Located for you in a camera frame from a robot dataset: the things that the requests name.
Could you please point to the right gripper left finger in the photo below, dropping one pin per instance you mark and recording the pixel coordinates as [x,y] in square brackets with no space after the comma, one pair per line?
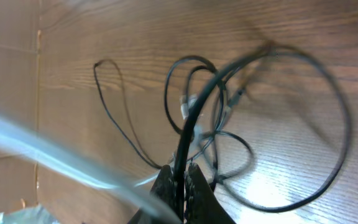
[163,189]

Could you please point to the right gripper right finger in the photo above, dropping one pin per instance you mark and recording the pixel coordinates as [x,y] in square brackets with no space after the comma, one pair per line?
[202,206]

